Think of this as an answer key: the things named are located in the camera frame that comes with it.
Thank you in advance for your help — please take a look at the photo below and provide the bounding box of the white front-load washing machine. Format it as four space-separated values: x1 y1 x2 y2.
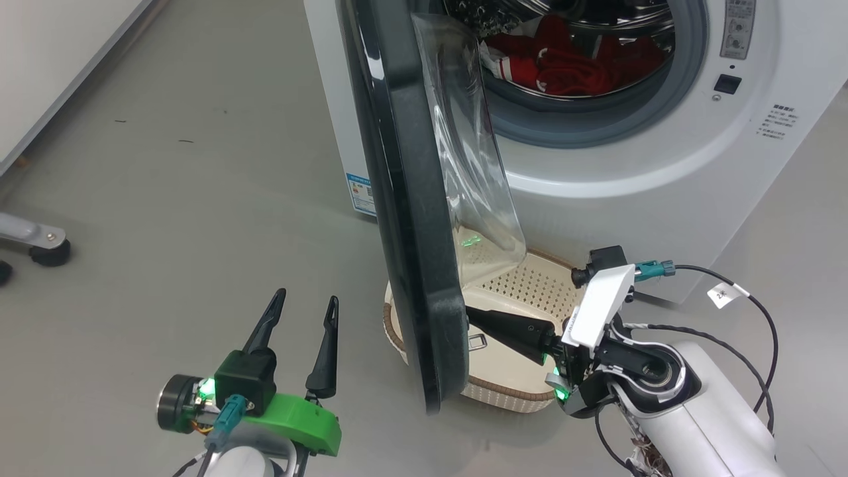
303 0 848 305

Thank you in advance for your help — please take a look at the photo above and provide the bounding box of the steel perforated drum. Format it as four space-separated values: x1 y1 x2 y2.
443 0 676 100

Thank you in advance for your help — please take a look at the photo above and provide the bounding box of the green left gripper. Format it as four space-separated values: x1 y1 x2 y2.
157 288 343 458

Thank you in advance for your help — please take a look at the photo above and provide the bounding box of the left camera cable teal plug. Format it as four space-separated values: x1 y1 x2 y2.
172 396 251 477

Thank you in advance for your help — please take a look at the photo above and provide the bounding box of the white partition panel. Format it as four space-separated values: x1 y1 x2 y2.
0 0 153 176

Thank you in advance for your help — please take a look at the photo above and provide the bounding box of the white cable tag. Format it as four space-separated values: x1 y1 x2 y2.
707 282 751 309

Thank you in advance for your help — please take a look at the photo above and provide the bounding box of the grey rubber door seal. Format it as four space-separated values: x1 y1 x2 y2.
477 0 710 150

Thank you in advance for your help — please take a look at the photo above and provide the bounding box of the right camera cable teal plug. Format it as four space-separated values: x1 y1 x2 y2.
635 260 780 435

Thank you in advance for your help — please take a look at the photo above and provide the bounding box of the red garment with white trim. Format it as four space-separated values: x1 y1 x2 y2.
478 36 557 90

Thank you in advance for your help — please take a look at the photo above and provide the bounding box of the camera cable teal plug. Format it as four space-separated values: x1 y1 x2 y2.
172 396 251 477
635 260 780 435

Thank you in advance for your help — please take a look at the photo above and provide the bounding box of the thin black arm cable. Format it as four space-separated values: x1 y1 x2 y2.
594 411 637 474

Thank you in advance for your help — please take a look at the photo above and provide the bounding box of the beige perforated laundry basket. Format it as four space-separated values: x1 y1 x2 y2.
383 248 584 413

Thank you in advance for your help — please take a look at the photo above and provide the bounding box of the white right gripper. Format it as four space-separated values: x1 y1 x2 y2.
466 265 635 417

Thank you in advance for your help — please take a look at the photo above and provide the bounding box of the grey instruction sticker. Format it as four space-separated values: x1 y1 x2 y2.
721 0 757 60

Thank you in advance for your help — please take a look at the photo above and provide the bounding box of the blue energy label sticker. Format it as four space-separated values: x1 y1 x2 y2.
344 174 377 217

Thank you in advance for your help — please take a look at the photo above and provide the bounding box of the dark grey round machine door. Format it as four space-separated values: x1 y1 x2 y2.
338 0 527 417

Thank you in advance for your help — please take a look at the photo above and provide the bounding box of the grey metal leg with caster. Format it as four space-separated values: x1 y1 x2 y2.
0 212 72 268

